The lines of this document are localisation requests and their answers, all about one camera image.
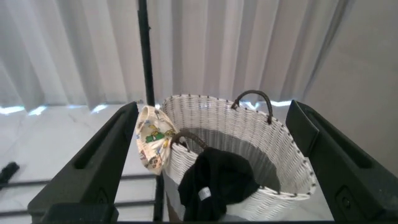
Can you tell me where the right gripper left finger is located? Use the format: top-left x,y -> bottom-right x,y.
27,101 -> 139,223

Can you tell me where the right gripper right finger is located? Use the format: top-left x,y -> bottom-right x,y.
285,100 -> 398,222

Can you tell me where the black t-shirt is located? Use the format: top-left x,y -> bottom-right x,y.
177,146 -> 261,222

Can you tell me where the white laundry basket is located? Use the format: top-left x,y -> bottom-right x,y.
161,90 -> 318,222

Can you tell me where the black clothes rack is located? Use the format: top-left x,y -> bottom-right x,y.
0,0 -> 165,222

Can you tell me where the cream printed garment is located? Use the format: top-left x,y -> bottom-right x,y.
135,105 -> 180,175

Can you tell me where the white curtain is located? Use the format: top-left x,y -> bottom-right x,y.
0,0 -> 352,113

